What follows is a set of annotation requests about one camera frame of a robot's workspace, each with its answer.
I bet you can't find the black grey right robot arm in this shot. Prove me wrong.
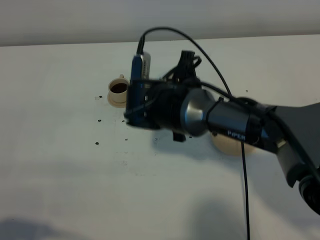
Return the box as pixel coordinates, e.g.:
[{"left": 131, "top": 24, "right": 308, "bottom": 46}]
[{"left": 124, "top": 50, "right": 320, "bottom": 213}]

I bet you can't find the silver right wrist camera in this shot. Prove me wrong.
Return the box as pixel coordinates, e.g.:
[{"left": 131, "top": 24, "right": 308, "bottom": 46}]
[{"left": 130, "top": 52, "right": 151, "bottom": 81}]

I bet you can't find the black camera cable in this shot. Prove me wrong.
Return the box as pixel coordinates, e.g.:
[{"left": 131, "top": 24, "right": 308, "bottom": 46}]
[{"left": 136, "top": 26, "right": 320, "bottom": 240}]

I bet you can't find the beige teapot saucer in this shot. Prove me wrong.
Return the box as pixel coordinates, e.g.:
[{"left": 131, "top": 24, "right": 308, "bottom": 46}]
[{"left": 211, "top": 133, "right": 242, "bottom": 157}]

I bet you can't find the beige far left saucer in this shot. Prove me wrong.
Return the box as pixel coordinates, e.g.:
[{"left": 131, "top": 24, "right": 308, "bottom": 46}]
[{"left": 107, "top": 93, "right": 126, "bottom": 108}]

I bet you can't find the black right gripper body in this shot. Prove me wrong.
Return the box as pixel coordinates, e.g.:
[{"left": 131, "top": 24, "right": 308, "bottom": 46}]
[{"left": 139, "top": 50, "right": 202, "bottom": 120}]

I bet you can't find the beige far left teacup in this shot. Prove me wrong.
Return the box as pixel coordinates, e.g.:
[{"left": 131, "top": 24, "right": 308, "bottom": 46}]
[{"left": 108, "top": 74, "right": 130, "bottom": 104}]

